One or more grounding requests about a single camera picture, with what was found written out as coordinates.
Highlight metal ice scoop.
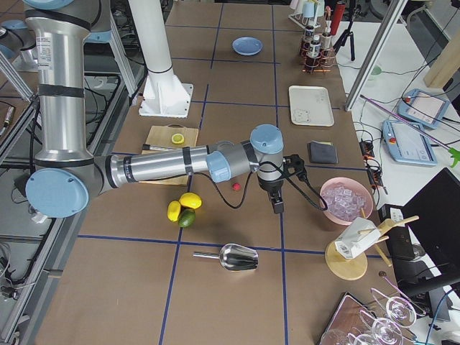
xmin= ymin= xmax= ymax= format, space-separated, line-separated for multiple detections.
xmin=193 ymin=244 xmax=259 ymax=272

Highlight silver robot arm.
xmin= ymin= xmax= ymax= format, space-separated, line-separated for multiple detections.
xmin=24 ymin=1 xmax=285 ymax=218

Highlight pink bowl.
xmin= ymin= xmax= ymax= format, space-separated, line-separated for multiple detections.
xmin=320 ymin=177 xmax=374 ymax=225

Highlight small yellow lemon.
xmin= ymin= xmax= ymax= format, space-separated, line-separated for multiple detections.
xmin=167 ymin=201 xmax=182 ymax=222

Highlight copper wire bottle rack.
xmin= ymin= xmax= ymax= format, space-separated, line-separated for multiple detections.
xmin=300 ymin=33 xmax=336 ymax=73

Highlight green lime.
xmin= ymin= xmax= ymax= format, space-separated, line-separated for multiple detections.
xmin=178 ymin=208 xmax=196 ymax=228

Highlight clear wine glass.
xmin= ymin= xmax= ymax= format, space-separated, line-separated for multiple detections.
xmin=359 ymin=309 xmax=403 ymax=345
xmin=370 ymin=287 xmax=417 ymax=328

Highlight black monitor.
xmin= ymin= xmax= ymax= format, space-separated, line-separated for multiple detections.
xmin=402 ymin=167 xmax=459 ymax=297

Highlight blue teach pendant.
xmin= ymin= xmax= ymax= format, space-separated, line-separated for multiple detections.
xmin=397 ymin=88 xmax=450 ymax=129
xmin=382 ymin=119 xmax=438 ymax=167

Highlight red thermos bottle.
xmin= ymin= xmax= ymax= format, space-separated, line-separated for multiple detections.
xmin=330 ymin=1 xmax=346 ymax=36

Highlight dark sauce bottle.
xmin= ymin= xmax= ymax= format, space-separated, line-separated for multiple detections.
xmin=308 ymin=34 xmax=321 ymax=59

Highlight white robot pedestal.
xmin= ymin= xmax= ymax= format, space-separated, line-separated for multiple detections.
xmin=129 ymin=0 xmax=193 ymax=118

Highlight white paper carton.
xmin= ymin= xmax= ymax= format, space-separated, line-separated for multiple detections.
xmin=334 ymin=217 xmax=381 ymax=259

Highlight near blue teach pendant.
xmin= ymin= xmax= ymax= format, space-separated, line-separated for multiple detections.
xmin=382 ymin=119 xmax=438 ymax=167

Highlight aluminium frame post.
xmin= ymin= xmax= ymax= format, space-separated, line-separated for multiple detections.
xmin=344 ymin=0 xmax=408 ymax=111

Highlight far blue teach pendant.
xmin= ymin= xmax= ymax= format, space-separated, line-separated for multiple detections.
xmin=397 ymin=88 xmax=450 ymax=129

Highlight black camera tripod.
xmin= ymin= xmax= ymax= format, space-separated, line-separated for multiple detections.
xmin=333 ymin=0 xmax=361 ymax=61

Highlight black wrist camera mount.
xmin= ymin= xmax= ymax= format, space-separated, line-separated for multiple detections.
xmin=283 ymin=154 xmax=308 ymax=182

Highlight large yellow lemon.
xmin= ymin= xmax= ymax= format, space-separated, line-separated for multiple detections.
xmin=179 ymin=192 xmax=203 ymax=209

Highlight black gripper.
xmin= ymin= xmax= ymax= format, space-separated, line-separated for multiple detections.
xmin=257 ymin=167 xmax=284 ymax=214

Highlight wooden cutting board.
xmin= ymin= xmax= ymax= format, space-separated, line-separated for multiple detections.
xmin=137 ymin=124 xmax=200 ymax=187

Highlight lime half slice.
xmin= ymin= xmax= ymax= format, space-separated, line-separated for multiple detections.
xmin=171 ymin=133 xmax=185 ymax=144

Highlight folded grey cloth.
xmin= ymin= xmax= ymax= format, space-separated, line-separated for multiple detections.
xmin=308 ymin=141 xmax=339 ymax=164

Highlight clear ice cubes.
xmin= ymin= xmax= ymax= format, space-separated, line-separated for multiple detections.
xmin=321 ymin=183 xmax=368 ymax=221

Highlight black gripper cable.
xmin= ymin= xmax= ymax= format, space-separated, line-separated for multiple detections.
xmin=193 ymin=162 xmax=330 ymax=212

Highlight cream plastic tray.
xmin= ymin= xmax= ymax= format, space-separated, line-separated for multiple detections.
xmin=288 ymin=86 xmax=334 ymax=127

